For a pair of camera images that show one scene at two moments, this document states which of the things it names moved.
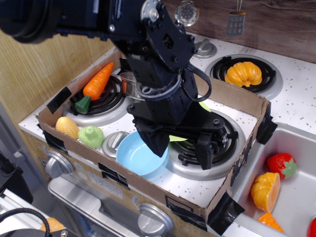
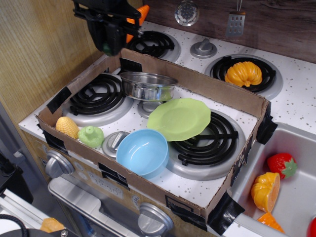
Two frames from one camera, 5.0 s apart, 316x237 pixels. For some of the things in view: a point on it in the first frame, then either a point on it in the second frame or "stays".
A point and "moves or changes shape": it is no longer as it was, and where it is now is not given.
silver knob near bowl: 111,141 stays
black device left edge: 12,181 stays
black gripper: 177,114 -> 109,38
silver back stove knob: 205,49 stays
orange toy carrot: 95,88 moves or changes shape
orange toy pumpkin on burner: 243,74 stays
